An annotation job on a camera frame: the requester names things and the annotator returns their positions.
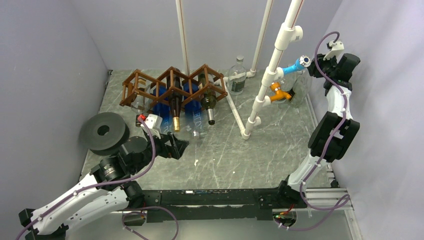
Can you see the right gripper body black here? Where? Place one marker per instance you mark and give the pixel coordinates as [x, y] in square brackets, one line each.
[327, 66]

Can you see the dark bottle gold cap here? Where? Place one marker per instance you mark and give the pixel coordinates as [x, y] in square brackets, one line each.
[175, 102]

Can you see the orange pipe tap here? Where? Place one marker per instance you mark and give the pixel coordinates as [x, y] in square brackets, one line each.
[279, 94]

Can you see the tall clear wine bottle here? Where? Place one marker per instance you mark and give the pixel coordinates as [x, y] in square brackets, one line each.
[302, 82]

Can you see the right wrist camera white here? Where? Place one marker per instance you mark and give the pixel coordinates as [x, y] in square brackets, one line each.
[335, 48]

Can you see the clear bottle black cap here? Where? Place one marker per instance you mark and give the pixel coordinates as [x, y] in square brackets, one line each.
[141, 106]

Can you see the blue pipe valve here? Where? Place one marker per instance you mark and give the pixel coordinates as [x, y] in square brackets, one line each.
[300, 64]

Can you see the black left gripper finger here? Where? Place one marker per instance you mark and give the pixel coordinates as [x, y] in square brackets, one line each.
[174, 151]
[175, 141]

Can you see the wide clear jar bottle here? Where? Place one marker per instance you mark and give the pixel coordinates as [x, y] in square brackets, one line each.
[286, 85]

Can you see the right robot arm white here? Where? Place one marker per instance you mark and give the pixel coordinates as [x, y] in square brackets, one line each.
[335, 131]

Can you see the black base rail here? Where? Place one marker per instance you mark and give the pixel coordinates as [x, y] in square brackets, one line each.
[212, 204]

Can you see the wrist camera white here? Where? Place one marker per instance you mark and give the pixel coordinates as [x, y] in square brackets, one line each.
[335, 48]
[151, 122]

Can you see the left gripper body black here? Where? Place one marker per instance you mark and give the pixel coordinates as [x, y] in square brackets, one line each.
[159, 146]

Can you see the green wine bottle silver cap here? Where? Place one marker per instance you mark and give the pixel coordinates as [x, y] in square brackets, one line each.
[208, 100]

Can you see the standing clear flask bottle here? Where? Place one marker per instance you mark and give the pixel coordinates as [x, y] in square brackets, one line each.
[237, 76]

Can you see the grey foam disc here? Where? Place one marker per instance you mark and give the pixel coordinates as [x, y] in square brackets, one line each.
[104, 133]

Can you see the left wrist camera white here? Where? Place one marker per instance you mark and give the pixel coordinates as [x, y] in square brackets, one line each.
[151, 122]

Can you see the brown wooden wine rack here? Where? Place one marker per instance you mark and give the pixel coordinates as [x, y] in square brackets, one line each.
[141, 83]

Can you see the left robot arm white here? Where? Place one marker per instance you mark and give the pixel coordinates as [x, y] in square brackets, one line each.
[109, 186]

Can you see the blue square bottle right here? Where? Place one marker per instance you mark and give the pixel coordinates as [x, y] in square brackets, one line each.
[194, 118]

